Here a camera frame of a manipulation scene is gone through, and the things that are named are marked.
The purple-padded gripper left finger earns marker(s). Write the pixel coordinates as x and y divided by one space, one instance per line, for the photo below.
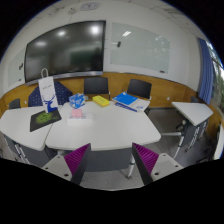
72 166

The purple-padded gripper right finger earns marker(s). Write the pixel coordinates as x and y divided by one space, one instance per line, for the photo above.
153 166

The centre white table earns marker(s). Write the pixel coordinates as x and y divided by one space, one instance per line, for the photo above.
111 131

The white table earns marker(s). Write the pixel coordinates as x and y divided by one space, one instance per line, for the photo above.
111 131
15 124
196 117

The pink box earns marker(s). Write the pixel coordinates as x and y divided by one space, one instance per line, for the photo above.
77 113

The left white table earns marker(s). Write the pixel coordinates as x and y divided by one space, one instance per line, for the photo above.
15 124

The right white table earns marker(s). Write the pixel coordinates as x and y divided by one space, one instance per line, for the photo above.
196 117

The black mat with green print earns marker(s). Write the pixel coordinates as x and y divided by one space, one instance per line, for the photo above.
42 119

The blue patterned box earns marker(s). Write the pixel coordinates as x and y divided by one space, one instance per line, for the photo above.
77 100

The yellow box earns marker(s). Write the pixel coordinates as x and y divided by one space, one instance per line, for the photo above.
101 101

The blue book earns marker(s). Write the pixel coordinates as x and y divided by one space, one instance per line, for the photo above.
125 98

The blue patterned chair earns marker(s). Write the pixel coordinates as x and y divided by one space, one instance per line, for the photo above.
62 93

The black chair right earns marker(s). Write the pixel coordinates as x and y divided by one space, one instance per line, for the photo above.
139 88

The black chair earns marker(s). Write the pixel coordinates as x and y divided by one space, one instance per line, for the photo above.
96 85
139 88

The black chair centre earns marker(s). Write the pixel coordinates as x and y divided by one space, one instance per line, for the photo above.
96 85

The white bag with blue deer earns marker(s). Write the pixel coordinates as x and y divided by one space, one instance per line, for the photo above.
47 91

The left glass whiteboard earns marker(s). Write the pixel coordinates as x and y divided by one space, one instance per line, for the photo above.
16 69

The glass whiteboard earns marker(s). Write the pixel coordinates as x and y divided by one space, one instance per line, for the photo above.
134 46
16 69

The blue curtain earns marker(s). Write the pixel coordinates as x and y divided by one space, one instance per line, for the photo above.
206 85

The right glass whiteboard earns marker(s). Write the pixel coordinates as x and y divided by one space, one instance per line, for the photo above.
134 46

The large black wall display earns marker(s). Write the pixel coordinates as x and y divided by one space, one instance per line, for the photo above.
72 50

